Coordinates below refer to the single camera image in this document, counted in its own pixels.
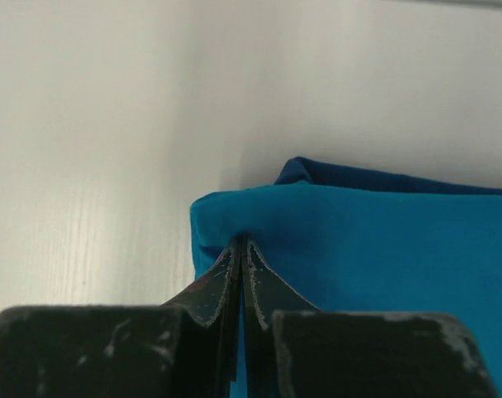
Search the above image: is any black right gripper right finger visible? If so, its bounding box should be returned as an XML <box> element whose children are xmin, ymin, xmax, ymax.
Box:
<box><xmin>240</xmin><ymin>237</ymin><xmax>497</xmax><ymax>397</ymax></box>

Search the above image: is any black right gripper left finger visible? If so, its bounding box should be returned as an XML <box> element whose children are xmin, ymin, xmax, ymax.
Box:
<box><xmin>0</xmin><ymin>240</ymin><xmax>240</xmax><ymax>397</ymax></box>

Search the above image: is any teal blue t shirt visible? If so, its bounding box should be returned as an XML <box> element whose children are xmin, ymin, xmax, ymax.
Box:
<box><xmin>190</xmin><ymin>182</ymin><xmax>502</xmax><ymax>396</ymax></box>

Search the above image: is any folded navy cartoon print shirt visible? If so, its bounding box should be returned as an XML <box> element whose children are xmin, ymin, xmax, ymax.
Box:
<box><xmin>275</xmin><ymin>157</ymin><xmax>502</xmax><ymax>196</ymax></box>

